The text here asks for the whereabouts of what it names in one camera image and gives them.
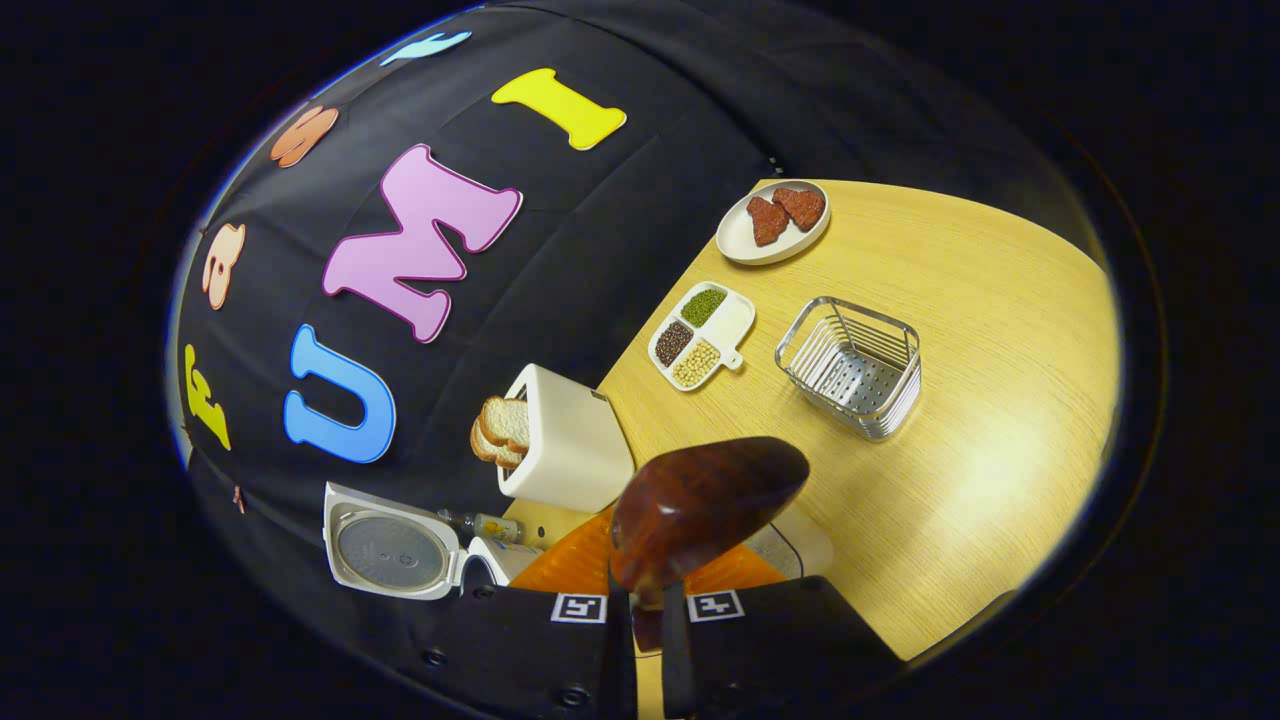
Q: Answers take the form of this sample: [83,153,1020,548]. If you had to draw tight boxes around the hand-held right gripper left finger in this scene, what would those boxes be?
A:
[400,510,636,720]

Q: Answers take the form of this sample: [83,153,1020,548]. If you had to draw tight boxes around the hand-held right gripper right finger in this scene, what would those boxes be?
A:
[660,540,901,720]

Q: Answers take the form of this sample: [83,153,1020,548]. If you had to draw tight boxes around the clear container of rice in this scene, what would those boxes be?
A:
[745,505,834,581]

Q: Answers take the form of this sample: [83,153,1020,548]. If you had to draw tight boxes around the white rice cooker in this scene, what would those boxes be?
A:
[322,482,546,601]

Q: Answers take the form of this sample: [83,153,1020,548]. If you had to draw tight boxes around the dark wooden spoon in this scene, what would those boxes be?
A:
[610,437,811,656]

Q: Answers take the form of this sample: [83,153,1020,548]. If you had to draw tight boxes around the metal wire chopstick holder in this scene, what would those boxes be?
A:
[775,296,921,441]

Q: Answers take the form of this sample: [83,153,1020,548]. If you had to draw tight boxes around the small glass bottle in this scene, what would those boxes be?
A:
[440,510,523,546]

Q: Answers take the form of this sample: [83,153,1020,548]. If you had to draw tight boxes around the white toaster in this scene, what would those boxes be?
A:
[497,364,636,513]

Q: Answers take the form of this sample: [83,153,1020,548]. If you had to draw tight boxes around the white divided bean dish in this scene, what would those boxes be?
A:
[648,282,756,391]

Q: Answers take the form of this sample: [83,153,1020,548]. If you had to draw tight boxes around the white round plate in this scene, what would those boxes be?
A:
[716,180,831,266]

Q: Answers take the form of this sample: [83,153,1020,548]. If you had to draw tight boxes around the black backdrop cloth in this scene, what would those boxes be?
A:
[172,5,1101,661]

